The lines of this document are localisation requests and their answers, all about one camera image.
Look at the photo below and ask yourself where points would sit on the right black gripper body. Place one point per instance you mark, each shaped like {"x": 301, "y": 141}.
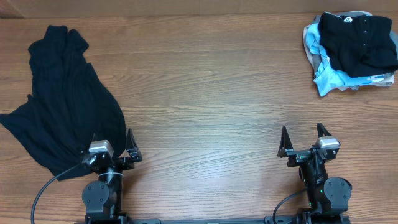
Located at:
{"x": 298, "y": 157}

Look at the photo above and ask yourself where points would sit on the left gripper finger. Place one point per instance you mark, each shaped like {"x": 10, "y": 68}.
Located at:
{"x": 94, "y": 138}
{"x": 131, "y": 145}

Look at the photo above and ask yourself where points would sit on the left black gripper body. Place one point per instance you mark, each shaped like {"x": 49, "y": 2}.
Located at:
{"x": 122, "y": 163}

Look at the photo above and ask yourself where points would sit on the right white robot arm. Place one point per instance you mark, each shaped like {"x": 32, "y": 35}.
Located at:
{"x": 327, "y": 196}

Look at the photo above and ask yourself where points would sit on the light blue folded garment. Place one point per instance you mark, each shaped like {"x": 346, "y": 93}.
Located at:
{"x": 327, "y": 77}

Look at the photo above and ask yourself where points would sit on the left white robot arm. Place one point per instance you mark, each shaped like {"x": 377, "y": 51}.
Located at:
{"x": 103, "y": 197}

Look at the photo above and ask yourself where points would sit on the beige grey folded garment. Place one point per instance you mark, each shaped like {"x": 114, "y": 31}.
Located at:
{"x": 384, "y": 80}

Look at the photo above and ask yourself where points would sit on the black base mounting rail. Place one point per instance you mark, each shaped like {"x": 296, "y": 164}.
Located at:
{"x": 211, "y": 221}

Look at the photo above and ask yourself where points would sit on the folded black polo shirt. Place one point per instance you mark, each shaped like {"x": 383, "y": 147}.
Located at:
{"x": 360, "y": 46}

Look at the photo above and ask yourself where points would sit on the black t-shirt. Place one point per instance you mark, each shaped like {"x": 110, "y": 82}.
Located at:
{"x": 67, "y": 108}

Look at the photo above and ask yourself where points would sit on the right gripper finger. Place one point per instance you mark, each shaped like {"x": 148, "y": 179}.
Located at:
{"x": 285, "y": 142}
{"x": 322, "y": 131}

